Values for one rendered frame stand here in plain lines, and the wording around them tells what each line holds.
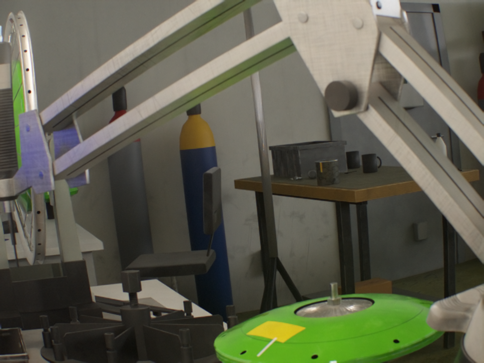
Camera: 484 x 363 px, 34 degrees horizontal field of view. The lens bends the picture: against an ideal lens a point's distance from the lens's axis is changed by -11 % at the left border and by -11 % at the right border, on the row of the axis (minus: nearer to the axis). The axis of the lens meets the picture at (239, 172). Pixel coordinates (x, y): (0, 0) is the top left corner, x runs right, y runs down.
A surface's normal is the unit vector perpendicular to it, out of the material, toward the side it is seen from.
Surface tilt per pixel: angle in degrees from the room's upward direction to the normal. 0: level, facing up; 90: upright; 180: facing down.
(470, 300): 33
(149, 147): 90
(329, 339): 21
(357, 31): 90
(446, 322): 114
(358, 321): 11
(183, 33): 163
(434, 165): 47
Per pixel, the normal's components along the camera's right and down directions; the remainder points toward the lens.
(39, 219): 0.36, 0.63
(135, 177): 0.62, -0.01
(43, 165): -0.64, 0.11
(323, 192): -0.93, 0.12
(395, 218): 0.32, 0.03
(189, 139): -0.35, 0.00
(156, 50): 0.33, 0.94
